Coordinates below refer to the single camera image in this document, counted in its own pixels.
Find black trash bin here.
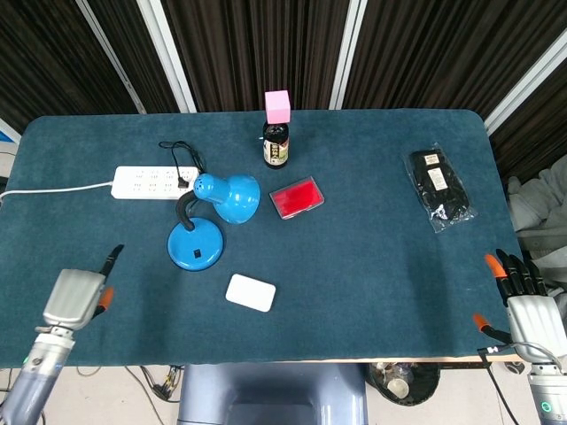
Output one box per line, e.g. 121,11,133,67
369,361,442,407

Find white power strip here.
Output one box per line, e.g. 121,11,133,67
111,166,200,201

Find white rectangular box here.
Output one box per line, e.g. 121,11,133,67
224,273,277,313

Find floor cables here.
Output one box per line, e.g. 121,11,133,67
74,363,185,425

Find black power cord with plug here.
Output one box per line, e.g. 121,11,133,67
158,140,207,190

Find black gloves in plastic bag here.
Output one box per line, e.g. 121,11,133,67
402,142,478,236

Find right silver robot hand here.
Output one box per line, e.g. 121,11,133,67
472,248,567,365

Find dark glass sauce bottle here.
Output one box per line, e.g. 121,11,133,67
261,120,291,170

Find grey fabric pile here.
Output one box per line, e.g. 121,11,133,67
506,155,567,293

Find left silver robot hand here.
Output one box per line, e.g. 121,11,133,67
35,243,126,336

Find blue desk lamp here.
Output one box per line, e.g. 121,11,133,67
167,173,261,272

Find white power strip cable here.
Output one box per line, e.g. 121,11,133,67
0,180,114,201

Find teal table cloth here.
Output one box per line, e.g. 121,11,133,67
0,108,526,368

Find red ink pad case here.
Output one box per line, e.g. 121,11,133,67
268,175,325,221

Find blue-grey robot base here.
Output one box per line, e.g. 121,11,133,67
176,362,369,425

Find pink cube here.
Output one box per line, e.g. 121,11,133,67
264,89,292,125

